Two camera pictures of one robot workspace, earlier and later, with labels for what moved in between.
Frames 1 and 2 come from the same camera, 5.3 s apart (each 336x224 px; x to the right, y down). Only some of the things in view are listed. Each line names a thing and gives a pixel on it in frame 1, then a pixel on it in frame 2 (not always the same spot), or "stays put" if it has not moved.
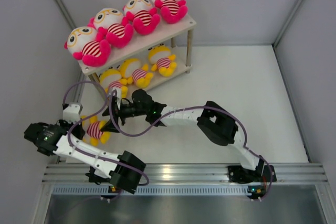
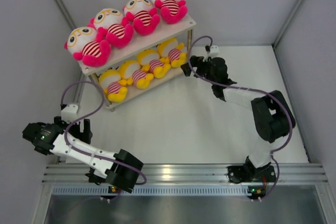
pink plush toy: (146, 20) stays put
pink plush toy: (111, 24) stays put
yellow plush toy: (93, 133) → (149, 60)
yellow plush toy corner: (160, 56) → (170, 52)
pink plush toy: (173, 9) stays put
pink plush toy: (82, 42) stays put
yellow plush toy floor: (132, 72) stays put
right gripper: (119, 113) → (199, 60)
